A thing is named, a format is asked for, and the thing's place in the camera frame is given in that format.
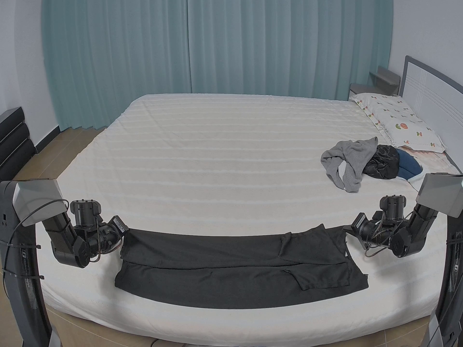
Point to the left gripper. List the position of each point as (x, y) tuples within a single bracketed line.
[(114, 233)]

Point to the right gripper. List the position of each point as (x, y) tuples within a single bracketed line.
[(367, 231)]

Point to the black T-shirt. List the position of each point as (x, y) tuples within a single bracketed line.
[(235, 266)]

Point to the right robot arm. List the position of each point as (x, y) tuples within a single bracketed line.
[(426, 222)]

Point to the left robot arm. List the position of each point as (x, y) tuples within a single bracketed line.
[(61, 237)]

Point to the bed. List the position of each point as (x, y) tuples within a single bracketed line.
[(217, 150)]

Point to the black shiny garment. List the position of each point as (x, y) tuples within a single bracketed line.
[(381, 162)]

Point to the grey garment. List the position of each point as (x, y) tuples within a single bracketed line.
[(352, 159)]

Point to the dark blue garment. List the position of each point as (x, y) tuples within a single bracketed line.
[(408, 164)]

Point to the white printed pillow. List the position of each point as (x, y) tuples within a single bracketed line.
[(401, 121)]

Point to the black chest of drawers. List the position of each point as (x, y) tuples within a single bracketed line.
[(14, 141)]

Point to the grey bedside table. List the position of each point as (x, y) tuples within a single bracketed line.
[(386, 76)]

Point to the blue-green curtain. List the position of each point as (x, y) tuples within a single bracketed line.
[(289, 34), (115, 49)]

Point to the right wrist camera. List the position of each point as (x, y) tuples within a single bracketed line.
[(378, 216)]

